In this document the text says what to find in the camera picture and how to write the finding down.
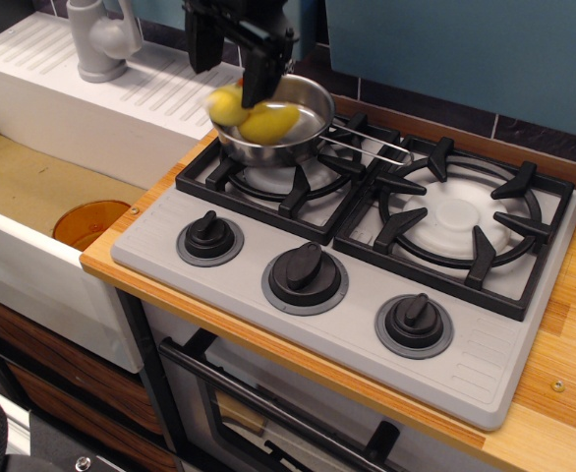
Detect black burner grate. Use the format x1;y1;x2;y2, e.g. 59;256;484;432
333;136;576;322
175;113;401;245

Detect black right burner grate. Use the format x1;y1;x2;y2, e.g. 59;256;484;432
333;136;576;322

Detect yellow stuffed duck toy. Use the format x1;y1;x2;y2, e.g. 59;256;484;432
203;81;300;146

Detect black left burner grate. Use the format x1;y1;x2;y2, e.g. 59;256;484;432
175;113;401;245

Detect white toy sink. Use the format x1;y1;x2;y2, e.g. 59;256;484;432
0;13;242;373

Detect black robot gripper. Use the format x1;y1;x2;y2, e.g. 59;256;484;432
183;1;299;108

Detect wooden drawer front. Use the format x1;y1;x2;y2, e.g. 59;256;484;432
0;304;181;471

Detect grey toy stove top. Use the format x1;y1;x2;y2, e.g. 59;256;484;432
109;114;576;433

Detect stainless steel pan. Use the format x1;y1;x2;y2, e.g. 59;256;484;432
208;75;415;167

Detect black stove knob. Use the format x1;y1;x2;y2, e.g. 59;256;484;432
176;210;245;267
261;242;349;317
374;293;454;360

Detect black middle stove knob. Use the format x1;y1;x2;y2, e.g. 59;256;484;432
261;242;349;317

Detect black left stove knob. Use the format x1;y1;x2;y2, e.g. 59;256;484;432
176;210;245;267

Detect black oven door handle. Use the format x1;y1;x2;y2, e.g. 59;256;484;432
158;329;399;471

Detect black right stove knob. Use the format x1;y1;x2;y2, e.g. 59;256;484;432
374;293;454;360

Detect grey toy faucet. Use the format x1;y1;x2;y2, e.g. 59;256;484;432
67;0;143;84

